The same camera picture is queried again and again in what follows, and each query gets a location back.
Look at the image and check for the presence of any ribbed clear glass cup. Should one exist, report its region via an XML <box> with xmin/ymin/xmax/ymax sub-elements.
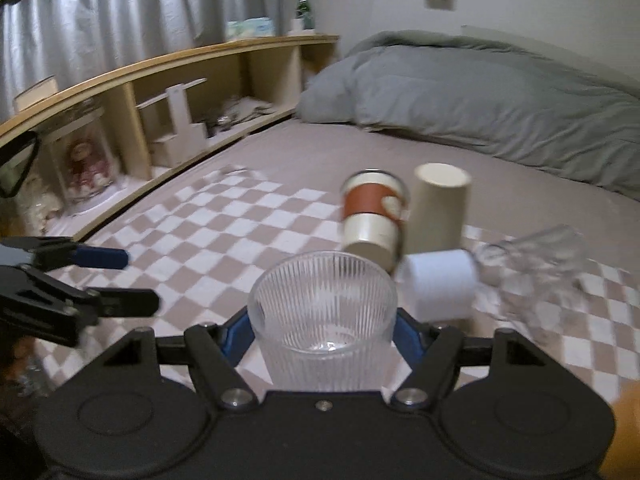
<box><xmin>247</xmin><ymin>251</ymin><xmax>399</xmax><ymax>393</ymax></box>

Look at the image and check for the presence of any brown sleeved paper cup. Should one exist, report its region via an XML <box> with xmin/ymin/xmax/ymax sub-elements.
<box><xmin>340</xmin><ymin>169</ymin><xmax>412</xmax><ymax>273</ymax></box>

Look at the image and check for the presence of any checkered blanket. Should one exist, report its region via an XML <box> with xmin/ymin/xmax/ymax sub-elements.
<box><xmin>30</xmin><ymin>165</ymin><xmax>640</xmax><ymax>406</ymax></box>

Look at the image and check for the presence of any wooden stand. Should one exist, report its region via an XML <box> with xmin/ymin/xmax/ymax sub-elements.
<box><xmin>136</xmin><ymin>78</ymin><xmax>210</xmax><ymax>168</ymax></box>

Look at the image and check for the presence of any grey curtain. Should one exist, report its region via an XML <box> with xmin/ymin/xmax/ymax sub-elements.
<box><xmin>0</xmin><ymin>0</ymin><xmax>283</xmax><ymax>121</ymax></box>

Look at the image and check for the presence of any green bottle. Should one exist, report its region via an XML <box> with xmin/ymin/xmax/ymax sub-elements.
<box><xmin>295</xmin><ymin>0</ymin><xmax>316</xmax><ymax>31</ymax></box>

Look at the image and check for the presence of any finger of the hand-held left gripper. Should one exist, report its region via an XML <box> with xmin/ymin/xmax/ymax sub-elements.
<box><xmin>0</xmin><ymin>265</ymin><xmax>161</xmax><ymax>348</ymax></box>
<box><xmin>0</xmin><ymin>236</ymin><xmax>130</xmax><ymax>272</ymax></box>

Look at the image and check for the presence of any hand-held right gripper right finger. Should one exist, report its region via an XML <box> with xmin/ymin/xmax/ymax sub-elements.
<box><xmin>389</xmin><ymin>307</ymin><xmax>547</xmax><ymax>409</ymax></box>

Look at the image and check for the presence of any black framed mirror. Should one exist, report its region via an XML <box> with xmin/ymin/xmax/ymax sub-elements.
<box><xmin>0</xmin><ymin>131</ymin><xmax>42</xmax><ymax>199</ymax></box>

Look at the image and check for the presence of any tissue pack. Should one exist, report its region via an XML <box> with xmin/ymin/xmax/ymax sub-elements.
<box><xmin>225</xmin><ymin>16</ymin><xmax>277</xmax><ymax>42</ymax></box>

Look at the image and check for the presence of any grey duvet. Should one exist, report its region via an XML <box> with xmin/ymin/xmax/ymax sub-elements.
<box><xmin>296</xmin><ymin>30</ymin><xmax>640</xmax><ymax>196</ymax></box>

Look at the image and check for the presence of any white cup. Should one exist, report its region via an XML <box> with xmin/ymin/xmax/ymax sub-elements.
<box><xmin>395</xmin><ymin>249</ymin><xmax>480</xmax><ymax>322</ymax></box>

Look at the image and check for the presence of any glass jar with doll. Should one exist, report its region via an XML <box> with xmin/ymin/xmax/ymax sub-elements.
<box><xmin>47</xmin><ymin>100</ymin><xmax>123</xmax><ymax>216</ymax></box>

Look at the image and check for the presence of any wooden shelf unit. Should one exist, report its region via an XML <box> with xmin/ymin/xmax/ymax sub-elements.
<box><xmin>0</xmin><ymin>34</ymin><xmax>341</xmax><ymax>243</ymax></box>

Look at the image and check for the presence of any orange object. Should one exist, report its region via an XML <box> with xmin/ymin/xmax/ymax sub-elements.
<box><xmin>597</xmin><ymin>382</ymin><xmax>640</xmax><ymax>480</ymax></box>

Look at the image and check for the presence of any clear glass mug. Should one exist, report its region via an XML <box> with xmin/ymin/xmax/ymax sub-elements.
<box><xmin>472</xmin><ymin>225</ymin><xmax>593</xmax><ymax>321</ymax></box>

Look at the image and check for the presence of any beige cup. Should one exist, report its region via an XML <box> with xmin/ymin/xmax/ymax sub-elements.
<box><xmin>406</xmin><ymin>162</ymin><xmax>473</xmax><ymax>253</ymax></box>

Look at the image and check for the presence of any beige bed sheet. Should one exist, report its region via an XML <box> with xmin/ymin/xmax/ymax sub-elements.
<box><xmin>75</xmin><ymin>119</ymin><xmax>640</xmax><ymax>281</ymax></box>

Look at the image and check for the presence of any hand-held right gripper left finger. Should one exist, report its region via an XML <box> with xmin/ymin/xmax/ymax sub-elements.
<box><xmin>102</xmin><ymin>309</ymin><xmax>259</xmax><ymax>412</ymax></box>

